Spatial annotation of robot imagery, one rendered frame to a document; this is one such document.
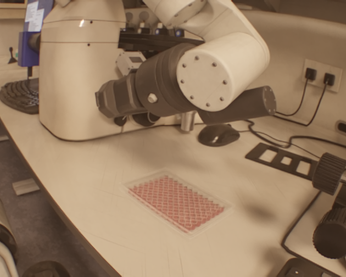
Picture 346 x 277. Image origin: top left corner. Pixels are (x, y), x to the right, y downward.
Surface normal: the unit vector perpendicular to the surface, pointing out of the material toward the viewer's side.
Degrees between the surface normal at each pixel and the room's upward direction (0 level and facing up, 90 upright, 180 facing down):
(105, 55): 90
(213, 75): 108
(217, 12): 135
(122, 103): 90
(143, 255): 0
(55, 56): 91
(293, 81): 90
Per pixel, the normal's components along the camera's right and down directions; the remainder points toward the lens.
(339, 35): -0.70, 0.17
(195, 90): -0.59, 0.50
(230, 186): 0.11, -0.93
